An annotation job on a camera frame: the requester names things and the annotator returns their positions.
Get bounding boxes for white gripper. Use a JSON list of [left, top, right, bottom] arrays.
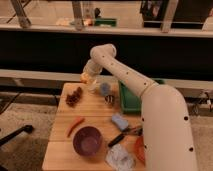
[[83, 59, 102, 77]]

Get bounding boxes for orange apple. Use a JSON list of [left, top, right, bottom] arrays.
[[80, 73, 89, 84]]

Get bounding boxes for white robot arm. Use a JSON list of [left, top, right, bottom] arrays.
[[84, 44, 198, 171]]

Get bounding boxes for blue cup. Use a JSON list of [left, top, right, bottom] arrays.
[[99, 83, 111, 96]]

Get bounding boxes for small striped metal can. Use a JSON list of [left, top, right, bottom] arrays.
[[105, 95, 115, 106]]

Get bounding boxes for dark red grape bunch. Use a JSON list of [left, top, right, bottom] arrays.
[[66, 87, 83, 107]]

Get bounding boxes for green tray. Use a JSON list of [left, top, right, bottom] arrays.
[[118, 78, 166, 115]]

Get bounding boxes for red chili pepper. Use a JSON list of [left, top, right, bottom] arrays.
[[67, 117, 85, 137]]

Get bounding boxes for blue sponge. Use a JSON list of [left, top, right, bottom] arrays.
[[111, 114, 129, 131]]

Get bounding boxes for purple bowl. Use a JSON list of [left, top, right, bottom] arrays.
[[73, 126, 103, 157]]

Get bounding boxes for black chair leg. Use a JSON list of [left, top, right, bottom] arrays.
[[0, 125, 34, 146]]

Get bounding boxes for clear plastic bag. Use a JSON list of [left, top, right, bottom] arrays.
[[105, 144, 135, 171]]

